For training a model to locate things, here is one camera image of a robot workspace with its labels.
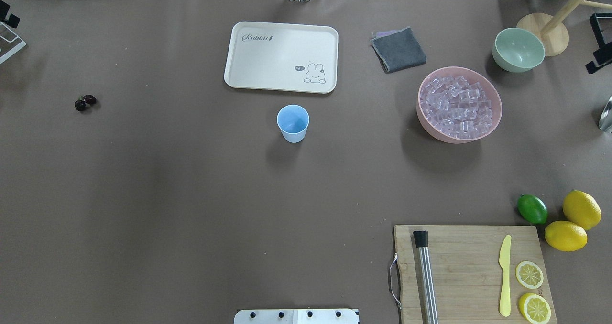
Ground light blue plastic cup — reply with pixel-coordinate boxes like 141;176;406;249
277;104;310;143

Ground pink bowl of ice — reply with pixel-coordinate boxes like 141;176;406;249
416;66;503;144

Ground wooden cup stand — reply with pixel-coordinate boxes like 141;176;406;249
516;0;611;57

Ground steel shaker cup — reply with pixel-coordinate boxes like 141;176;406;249
598;96;612;134

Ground cream rabbit tray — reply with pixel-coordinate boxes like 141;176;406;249
224;21;339;95

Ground grey folded cloth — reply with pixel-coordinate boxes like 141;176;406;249
370;26;427;73

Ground steel muddler black tip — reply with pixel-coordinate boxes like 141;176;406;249
413;230;439;324

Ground wooden cutting board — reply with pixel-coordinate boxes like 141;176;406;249
393;225;546;324

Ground dark red cherry pair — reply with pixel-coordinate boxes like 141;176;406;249
74;95;98;111

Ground green lime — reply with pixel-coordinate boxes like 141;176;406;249
517;194;548;224

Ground green ceramic bowl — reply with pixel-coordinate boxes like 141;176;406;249
492;27;545;72

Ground yellow plastic knife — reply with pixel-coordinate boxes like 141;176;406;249
498;235;512;317

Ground lemon slice upper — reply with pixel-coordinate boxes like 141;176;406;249
514;260;545;290

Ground lemon slice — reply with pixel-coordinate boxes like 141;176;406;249
514;260;545;290
518;293;552;324

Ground yellow lemon near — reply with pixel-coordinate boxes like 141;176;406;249
544;220;588;252

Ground yellow lemon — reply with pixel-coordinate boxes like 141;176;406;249
544;220;588;252
562;190;602;230

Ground lemon slice lower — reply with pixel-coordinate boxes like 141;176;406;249
518;293;552;324

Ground yellow lemon far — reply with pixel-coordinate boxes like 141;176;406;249
562;190;602;230

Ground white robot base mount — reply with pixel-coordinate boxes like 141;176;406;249
233;308;361;324

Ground white wire cup rack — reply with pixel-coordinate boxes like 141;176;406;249
0;22;27;64

